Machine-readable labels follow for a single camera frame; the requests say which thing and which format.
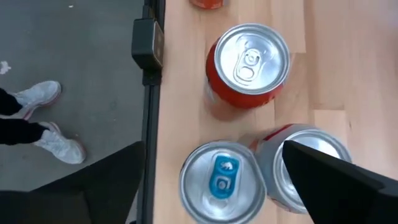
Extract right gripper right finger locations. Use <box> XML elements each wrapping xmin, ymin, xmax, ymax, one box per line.
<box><xmin>282</xmin><ymin>139</ymin><xmax>398</xmax><ymax>224</ymax></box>

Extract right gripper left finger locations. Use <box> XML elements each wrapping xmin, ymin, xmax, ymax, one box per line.
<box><xmin>0</xmin><ymin>141</ymin><xmax>146</xmax><ymax>224</ymax></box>

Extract silver Diet Coke can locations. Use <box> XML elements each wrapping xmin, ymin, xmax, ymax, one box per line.
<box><xmin>248</xmin><ymin>123</ymin><xmax>354</xmax><ymax>215</ymax></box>

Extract short Red Bull can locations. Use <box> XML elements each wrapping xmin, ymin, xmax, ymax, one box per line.
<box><xmin>178</xmin><ymin>140</ymin><xmax>267</xmax><ymax>224</ymax></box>

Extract person's foot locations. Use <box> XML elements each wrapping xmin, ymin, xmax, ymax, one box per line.
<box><xmin>12</xmin><ymin>80</ymin><xmax>63</xmax><ymax>121</ymax></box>
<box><xmin>32</xmin><ymin>121</ymin><xmax>87</xmax><ymax>165</ymax></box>

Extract person's leg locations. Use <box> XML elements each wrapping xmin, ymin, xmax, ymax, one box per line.
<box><xmin>0</xmin><ymin>118</ymin><xmax>47</xmax><ymax>146</ymax></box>
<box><xmin>0</xmin><ymin>86</ymin><xmax>24</xmax><ymax>116</ymax></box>

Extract black table frame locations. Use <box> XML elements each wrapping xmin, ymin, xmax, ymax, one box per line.
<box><xmin>135</xmin><ymin>0</ymin><xmax>167</xmax><ymax>224</ymax></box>

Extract black table-level camera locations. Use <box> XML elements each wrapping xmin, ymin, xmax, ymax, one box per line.
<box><xmin>131</xmin><ymin>17</ymin><xmax>165</xmax><ymax>71</ymax></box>

